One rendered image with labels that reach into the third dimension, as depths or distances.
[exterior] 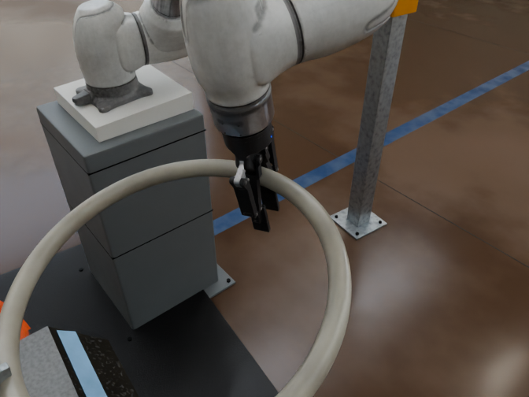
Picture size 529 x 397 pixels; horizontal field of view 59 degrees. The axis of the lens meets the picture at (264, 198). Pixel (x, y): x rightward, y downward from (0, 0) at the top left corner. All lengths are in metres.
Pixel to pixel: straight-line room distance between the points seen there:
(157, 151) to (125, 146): 0.11
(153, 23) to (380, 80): 0.89
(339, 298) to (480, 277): 1.67
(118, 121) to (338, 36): 0.93
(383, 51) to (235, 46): 1.33
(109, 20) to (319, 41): 0.90
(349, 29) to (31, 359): 0.73
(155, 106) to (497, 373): 1.48
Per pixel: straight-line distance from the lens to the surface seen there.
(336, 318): 0.58
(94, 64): 1.46
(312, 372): 0.55
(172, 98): 1.50
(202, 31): 0.56
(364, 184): 2.13
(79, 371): 0.89
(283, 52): 0.59
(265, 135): 0.67
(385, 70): 1.88
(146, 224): 1.60
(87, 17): 1.43
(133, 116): 1.45
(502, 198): 2.73
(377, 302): 1.99
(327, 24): 0.61
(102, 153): 1.40
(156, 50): 1.47
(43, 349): 0.93
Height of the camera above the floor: 1.50
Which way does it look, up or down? 38 degrees down
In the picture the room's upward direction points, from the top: straight up
